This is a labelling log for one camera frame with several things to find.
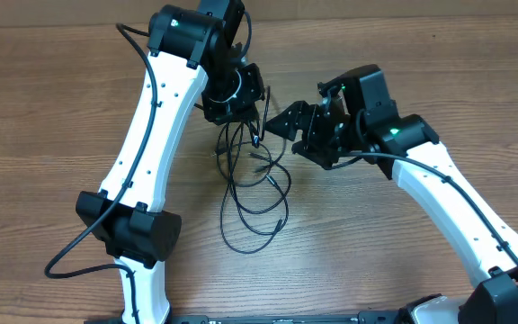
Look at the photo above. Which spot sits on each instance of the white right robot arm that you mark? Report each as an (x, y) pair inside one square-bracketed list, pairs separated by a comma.
[(357, 120)]

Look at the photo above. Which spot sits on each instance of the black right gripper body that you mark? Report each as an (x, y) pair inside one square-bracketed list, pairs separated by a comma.
[(334, 133)]

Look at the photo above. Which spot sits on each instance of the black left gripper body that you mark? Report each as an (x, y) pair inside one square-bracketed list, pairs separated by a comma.
[(232, 95)]

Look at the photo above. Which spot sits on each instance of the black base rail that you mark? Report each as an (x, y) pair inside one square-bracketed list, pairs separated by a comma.
[(281, 319)]

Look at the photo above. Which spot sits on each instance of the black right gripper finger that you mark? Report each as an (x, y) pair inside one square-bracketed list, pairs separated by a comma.
[(299, 116), (302, 149)]

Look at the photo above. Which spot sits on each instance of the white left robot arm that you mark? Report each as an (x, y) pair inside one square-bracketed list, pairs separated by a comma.
[(191, 61)]

